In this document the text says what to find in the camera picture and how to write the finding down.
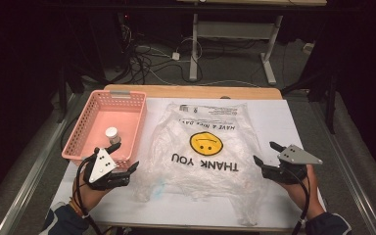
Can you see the person's right hand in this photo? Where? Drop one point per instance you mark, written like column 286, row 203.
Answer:
column 314, row 199

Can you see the white power adapter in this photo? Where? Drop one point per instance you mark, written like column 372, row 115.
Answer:
column 175, row 56

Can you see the orange wristband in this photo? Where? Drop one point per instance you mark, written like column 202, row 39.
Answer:
column 75, row 207

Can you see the desk with white metal legs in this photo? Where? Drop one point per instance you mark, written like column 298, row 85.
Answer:
column 194, row 49

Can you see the white table sheet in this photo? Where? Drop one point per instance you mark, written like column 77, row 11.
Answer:
column 274, row 114

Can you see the clear smiley plastic bag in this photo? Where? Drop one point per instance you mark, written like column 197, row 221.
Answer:
column 176, row 137

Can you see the black stand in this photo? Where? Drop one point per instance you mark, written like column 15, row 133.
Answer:
column 330, row 104
column 62, row 98

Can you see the person's left hand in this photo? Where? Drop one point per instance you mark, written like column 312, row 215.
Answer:
column 88, row 197

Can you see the pink plastic basket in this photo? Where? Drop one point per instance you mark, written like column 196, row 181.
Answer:
column 117, row 111

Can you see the metal floor rail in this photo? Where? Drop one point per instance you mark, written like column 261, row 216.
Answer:
column 32, row 189
column 349, row 182

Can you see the small white-capped bottle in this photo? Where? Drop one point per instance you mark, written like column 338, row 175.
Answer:
column 112, row 133

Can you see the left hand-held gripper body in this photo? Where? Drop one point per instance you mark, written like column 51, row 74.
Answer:
column 101, row 166

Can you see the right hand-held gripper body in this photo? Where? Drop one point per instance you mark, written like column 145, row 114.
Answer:
column 295, row 155

